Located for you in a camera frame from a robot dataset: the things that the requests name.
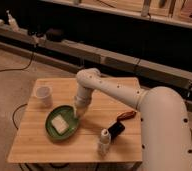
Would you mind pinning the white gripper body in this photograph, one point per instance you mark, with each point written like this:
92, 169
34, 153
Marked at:
81, 106

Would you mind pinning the green ceramic bowl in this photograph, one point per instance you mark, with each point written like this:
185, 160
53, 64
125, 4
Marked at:
67, 112

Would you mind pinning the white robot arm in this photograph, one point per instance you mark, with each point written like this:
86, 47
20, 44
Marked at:
165, 132

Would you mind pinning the white sponge block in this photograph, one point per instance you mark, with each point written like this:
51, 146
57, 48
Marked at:
60, 124

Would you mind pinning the translucent plastic cup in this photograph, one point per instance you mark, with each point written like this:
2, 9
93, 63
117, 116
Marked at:
44, 95

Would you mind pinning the wooden table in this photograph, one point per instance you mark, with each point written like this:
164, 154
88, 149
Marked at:
32, 144

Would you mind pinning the small white bottle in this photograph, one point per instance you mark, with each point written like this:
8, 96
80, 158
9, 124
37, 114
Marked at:
104, 142

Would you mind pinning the black round object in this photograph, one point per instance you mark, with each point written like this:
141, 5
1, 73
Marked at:
55, 35

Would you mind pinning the white spray bottle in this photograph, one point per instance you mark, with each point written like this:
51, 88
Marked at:
12, 21

